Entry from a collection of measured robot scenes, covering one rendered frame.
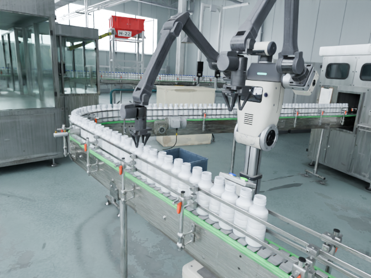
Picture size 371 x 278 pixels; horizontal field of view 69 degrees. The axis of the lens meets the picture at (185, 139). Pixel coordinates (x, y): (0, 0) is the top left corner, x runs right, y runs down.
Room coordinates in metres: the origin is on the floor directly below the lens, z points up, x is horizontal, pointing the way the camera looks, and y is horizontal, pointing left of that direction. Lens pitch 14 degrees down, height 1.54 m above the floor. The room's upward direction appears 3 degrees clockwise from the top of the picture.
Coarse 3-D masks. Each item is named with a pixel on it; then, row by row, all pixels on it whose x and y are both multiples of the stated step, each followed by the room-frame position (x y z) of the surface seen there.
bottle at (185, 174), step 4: (184, 164) 1.06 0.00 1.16; (188, 164) 1.06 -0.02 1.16; (184, 168) 1.03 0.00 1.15; (188, 168) 1.03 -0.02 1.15; (180, 172) 1.05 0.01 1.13; (184, 172) 1.03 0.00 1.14; (188, 172) 1.03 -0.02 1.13; (180, 176) 1.03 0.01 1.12; (184, 176) 1.02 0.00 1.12; (188, 176) 1.02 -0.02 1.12; (188, 180) 1.02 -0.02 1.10; (180, 184) 1.03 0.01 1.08; (184, 184) 1.02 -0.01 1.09; (180, 188) 1.03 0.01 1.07; (184, 188) 1.02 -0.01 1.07; (188, 188) 1.02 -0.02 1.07; (180, 192) 1.02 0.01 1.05; (188, 192) 1.02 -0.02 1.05
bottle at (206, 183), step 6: (204, 174) 0.94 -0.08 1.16; (210, 174) 0.95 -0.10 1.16; (204, 180) 0.94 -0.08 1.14; (210, 180) 0.95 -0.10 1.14; (204, 186) 0.93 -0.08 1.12; (210, 186) 0.93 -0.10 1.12; (198, 192) 0.95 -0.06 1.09; (198, 198) 0.94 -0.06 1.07; (204, 198) 0.93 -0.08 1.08; (204, 204) 0.93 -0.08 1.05; (198, 210) 0.94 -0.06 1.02
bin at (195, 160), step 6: (168, 150) 1.94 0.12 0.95; (174, 150) 1.98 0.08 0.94; (180, 150) 2.01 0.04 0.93; (186, 150) 1.96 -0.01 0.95; (174, 156) 1.98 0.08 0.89; (180, 156) 2.01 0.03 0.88; (186, 156) 1.95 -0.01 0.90; (192, 156) 1.90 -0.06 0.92; (198, 156) 1.85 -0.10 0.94; (186, 162) 1.95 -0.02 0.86; (192, 162) 1.69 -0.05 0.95; (198, 162) 1.73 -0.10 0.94; (204, 162) 1.77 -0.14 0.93; (192, 168) 1.70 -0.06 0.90; (204, 168) 1.77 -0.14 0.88
